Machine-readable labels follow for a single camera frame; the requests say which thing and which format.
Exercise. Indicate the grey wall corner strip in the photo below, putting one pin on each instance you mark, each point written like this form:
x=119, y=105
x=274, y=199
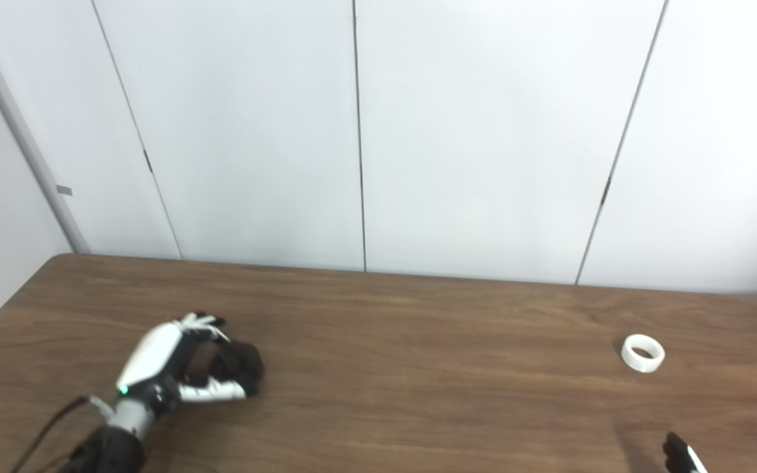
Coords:
x=17, y=125

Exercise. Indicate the round black plastic part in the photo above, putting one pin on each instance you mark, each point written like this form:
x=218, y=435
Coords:
x=240, y=364

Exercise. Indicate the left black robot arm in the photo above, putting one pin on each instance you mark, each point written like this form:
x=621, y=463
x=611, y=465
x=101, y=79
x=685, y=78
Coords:
x=112, y=447

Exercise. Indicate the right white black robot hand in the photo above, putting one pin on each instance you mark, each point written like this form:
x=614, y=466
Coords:
x=679, y=456

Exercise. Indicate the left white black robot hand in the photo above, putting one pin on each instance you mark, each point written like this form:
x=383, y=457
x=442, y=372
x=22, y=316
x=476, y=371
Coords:
x=155, y=348

